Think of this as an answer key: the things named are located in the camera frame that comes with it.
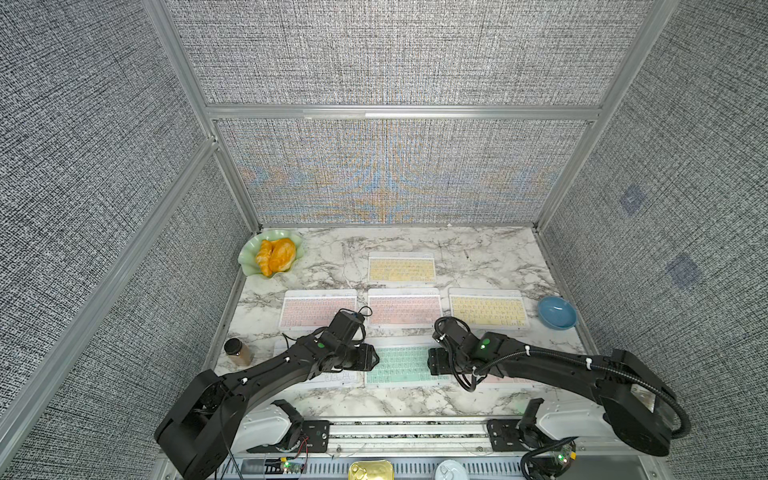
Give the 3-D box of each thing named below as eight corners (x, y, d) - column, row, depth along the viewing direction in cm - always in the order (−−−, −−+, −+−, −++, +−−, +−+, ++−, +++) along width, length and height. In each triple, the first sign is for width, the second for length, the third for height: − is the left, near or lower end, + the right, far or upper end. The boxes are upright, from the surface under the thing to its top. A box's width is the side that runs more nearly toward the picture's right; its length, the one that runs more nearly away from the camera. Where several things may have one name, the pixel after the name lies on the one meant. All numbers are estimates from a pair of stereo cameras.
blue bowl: (540, 331, 93) (545, 326, 90) (530, 302, 100) (534, 296, 97) (577, 331, 93) (583, 326, 90) (564, 302, 100) (569, 296, 97)
